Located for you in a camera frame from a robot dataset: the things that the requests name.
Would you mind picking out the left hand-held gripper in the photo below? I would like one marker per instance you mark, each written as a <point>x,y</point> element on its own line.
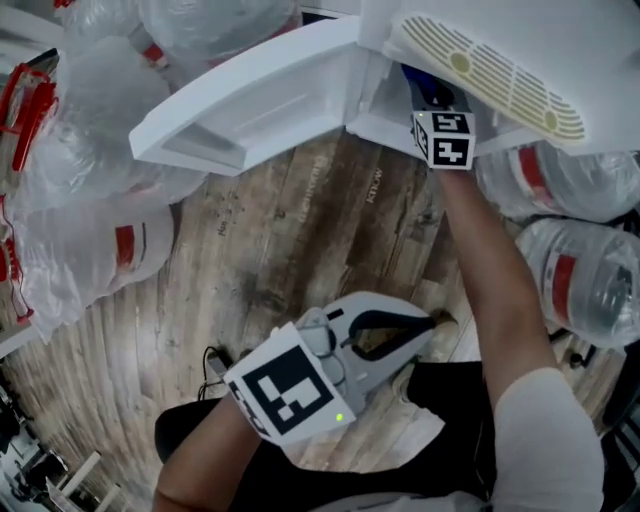
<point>285,385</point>

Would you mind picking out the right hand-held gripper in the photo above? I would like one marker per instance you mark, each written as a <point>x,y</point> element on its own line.
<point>450,145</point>

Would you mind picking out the white water dispenser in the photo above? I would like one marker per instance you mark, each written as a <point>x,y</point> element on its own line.
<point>550,40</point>

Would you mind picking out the person's right forearm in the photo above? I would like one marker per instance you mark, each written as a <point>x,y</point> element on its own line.
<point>495,280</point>

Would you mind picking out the person's left forearm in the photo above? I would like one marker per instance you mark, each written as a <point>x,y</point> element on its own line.
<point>200,460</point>

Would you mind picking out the person's black trousers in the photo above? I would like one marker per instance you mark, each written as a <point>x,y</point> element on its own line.
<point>440,430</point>

